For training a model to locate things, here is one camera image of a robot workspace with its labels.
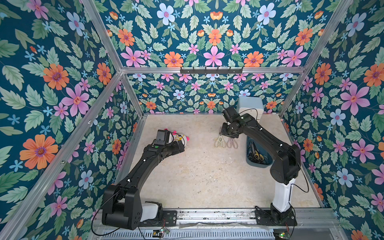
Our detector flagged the pink scissors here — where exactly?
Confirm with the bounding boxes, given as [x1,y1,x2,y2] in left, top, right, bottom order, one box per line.
[227,138,239,149]

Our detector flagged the cream yellow scissors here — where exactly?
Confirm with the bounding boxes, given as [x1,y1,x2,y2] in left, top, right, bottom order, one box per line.
[214,130,227,149]

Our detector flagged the black yellow scissors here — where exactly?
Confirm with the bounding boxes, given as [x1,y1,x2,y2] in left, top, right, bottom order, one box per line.
[249,142,265,164]

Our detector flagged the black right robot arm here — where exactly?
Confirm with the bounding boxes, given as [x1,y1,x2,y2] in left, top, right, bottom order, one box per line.
[221,108,301,213]

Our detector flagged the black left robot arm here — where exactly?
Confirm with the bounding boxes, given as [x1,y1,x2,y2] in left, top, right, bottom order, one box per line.
[101,140,185,230]

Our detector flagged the teal plastic storage box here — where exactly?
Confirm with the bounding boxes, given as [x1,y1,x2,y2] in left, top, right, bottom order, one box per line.
[246,137,274,168]

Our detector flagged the white pink plush toy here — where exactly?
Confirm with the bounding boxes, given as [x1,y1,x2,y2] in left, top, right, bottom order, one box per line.
[171,131,190,147]

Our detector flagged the small white drawer cabinet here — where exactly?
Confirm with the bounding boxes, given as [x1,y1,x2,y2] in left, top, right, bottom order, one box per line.
[237,96,264,122]

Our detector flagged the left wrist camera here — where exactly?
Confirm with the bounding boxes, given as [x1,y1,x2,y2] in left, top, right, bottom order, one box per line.
[154,130,172,146]

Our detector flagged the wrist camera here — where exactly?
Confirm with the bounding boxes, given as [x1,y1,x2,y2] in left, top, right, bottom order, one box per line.
[222,107,239,123]
[154,130,172,146]

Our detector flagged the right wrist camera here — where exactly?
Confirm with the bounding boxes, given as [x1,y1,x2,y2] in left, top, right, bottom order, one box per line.
[222,107,239,123]

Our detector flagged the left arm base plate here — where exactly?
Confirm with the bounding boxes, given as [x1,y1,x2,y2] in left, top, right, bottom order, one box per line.
[139,211,178,228]

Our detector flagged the black hook rail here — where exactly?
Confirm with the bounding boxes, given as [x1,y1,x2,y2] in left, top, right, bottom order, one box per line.
[180,67,244,75]

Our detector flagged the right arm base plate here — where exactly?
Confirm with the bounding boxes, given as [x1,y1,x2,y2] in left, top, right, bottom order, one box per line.
[255,208,298,227]

